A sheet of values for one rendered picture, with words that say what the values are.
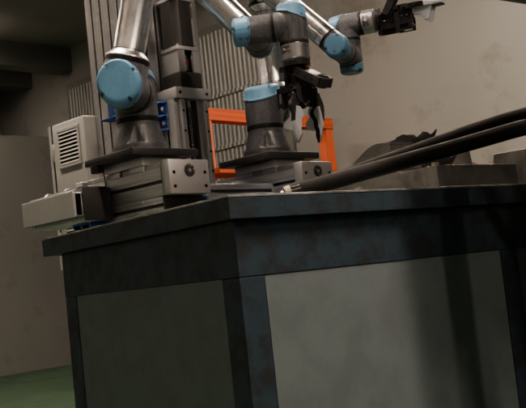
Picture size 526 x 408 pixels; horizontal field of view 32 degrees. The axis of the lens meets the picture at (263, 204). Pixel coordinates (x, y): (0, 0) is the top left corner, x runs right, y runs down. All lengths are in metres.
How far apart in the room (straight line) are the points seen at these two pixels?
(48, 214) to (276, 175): 0.68
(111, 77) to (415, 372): 1.15
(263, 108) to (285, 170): 0.23
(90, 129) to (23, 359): 6.78
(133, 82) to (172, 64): 0.43
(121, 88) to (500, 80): 4.24
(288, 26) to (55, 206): 0.79
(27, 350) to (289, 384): 8.18
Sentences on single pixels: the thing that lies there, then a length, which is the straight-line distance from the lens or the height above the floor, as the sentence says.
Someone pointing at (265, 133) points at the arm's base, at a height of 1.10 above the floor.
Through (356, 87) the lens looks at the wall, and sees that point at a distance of 7.05.
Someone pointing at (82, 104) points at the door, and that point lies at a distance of 9.69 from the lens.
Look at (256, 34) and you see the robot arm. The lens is 2.41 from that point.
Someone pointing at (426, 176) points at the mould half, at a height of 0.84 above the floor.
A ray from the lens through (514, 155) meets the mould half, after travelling 2.35.
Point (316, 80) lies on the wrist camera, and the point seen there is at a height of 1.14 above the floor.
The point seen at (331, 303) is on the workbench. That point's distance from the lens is 1.56.
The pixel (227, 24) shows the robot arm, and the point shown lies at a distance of 2.56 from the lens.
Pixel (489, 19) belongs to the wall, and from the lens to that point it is 6.44.
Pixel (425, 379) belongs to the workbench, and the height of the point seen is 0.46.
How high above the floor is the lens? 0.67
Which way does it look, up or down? 5 degrees up
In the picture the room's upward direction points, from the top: 6 degrees counter-clockwise
